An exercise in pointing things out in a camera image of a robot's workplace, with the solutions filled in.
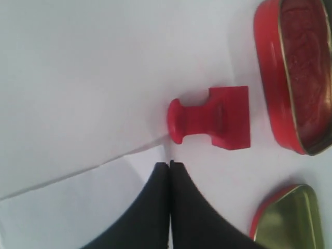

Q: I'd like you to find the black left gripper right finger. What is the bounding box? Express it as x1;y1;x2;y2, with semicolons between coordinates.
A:
170;161;262;248

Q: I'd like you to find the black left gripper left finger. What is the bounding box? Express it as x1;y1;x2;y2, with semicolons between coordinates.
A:
84;162;170;248

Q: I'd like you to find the red stamp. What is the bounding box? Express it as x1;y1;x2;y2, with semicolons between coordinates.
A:
167;86;251;150

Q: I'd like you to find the red ink pad tin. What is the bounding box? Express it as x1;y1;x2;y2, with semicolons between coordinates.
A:
254;1;331;156

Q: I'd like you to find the white paper sheet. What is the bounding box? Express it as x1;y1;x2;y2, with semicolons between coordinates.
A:
1;136;171;248

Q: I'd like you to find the gold tin lid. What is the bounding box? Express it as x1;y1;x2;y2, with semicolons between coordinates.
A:
249;184;325;248

